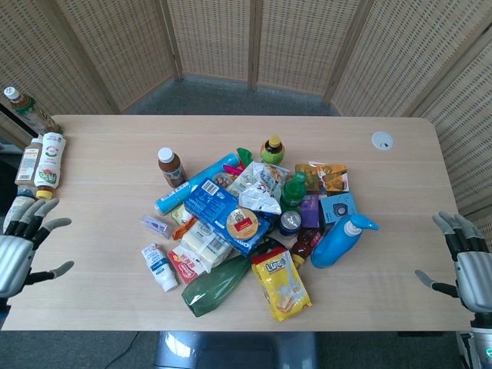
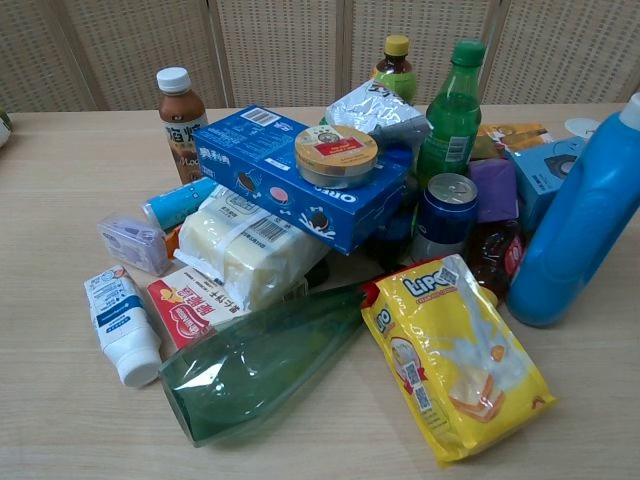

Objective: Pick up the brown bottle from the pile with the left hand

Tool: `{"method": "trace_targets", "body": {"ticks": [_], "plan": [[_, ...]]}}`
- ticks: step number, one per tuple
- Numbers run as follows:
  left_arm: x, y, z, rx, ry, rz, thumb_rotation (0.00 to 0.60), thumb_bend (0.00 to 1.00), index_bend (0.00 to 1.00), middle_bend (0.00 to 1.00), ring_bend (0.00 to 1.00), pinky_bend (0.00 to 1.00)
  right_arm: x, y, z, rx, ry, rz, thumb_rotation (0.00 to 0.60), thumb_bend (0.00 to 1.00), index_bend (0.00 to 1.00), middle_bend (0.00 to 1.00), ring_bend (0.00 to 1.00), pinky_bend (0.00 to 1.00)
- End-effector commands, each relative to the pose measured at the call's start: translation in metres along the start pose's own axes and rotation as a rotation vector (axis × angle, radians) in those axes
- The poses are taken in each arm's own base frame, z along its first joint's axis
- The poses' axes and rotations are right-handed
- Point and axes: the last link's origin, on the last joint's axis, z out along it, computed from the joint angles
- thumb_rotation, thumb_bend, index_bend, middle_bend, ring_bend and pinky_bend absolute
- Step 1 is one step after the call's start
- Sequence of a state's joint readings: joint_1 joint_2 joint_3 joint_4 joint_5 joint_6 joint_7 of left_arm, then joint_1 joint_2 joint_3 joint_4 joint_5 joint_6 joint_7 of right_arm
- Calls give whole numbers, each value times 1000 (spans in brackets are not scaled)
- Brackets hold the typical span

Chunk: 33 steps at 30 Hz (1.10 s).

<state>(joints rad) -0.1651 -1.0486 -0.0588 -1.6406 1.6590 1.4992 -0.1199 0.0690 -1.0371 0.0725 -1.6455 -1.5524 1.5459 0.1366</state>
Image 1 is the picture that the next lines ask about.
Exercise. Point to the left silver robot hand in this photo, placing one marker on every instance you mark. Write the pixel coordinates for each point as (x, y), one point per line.
(15, 261)

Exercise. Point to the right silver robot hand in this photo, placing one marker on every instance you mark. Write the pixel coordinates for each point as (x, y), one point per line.
(474, 273)

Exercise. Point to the brown sauce bottle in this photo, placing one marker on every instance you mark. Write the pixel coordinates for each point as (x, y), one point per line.
(172, 171)

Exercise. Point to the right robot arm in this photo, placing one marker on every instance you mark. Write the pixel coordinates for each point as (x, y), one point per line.
(478, 342)

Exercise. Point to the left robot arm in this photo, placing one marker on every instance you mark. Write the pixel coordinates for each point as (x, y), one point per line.
(3, 307)

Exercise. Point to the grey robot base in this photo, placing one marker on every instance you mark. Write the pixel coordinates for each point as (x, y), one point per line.
(234, 351)

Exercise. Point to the clear bottle with blue cap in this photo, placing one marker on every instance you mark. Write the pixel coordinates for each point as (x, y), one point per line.
(15, 200)

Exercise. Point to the brown bottle barcode label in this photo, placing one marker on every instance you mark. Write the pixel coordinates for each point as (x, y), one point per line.
(28, 161)

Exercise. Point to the white bottle green label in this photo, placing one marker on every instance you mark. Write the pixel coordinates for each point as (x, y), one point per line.
(50, 165)

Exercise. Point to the blue detergent pump bottle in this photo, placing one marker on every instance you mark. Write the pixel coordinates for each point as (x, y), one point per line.
(334, 242)

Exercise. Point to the tea bottle white cap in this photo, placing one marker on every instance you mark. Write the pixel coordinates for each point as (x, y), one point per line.
(30, 113)

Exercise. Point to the dark red sauce bottle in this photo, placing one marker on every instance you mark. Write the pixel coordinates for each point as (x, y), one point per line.
(305, 244)

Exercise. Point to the blue drink can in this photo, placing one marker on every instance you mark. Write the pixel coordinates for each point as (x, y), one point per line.
(291, 223)

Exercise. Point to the green soda bottle green cap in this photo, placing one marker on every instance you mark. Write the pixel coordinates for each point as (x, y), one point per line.
(293, 190)

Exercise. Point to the green tea bottle yellow cap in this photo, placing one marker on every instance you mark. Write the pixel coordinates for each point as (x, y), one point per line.
(273, 151)

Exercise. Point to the white blue tube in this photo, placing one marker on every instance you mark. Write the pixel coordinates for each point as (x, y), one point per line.
(159, 267)

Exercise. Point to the small purple plastic case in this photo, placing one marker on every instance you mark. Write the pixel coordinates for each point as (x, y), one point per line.
(155, 226)

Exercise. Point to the light blue box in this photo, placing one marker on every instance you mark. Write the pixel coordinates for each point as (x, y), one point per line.
(338, 207)

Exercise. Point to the small orange packet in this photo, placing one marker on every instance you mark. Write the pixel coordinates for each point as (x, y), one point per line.
(180, 232)

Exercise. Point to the red white snack packet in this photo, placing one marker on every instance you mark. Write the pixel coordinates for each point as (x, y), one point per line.
(184, 267)

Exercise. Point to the small yellow green packet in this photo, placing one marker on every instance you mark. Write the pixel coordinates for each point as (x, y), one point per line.
(180, 214)

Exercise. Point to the purple box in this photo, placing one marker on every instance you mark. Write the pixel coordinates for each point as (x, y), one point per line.
(313, 209)

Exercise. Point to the orange gold packet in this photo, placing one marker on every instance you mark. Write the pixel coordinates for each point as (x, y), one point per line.
(323, 177)

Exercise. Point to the white cheese package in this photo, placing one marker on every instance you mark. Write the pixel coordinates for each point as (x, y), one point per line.
(205, 246)

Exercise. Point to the yellow Lipo biscuit bag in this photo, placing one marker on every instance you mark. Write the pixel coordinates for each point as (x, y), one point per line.
(280, 284)

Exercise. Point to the blue Oreo cookie box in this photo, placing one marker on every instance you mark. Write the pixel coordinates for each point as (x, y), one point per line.
(209, 209)

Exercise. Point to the blue cylindrical roll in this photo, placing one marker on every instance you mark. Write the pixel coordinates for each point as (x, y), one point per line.
(200, 178)

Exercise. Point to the silver foil snack bag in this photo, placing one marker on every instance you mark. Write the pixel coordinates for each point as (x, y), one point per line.
(258, 200)

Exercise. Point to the round tin red label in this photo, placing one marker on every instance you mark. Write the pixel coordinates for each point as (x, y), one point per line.
(242, 225)

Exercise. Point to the white green snack bag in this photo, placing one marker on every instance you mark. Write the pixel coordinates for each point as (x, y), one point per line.
(261, 175)

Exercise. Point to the pink plastic item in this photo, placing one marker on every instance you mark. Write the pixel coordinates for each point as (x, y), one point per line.
(237, 168)

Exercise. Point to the woven folding screen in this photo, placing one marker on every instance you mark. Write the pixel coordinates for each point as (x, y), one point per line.
(215, 38)

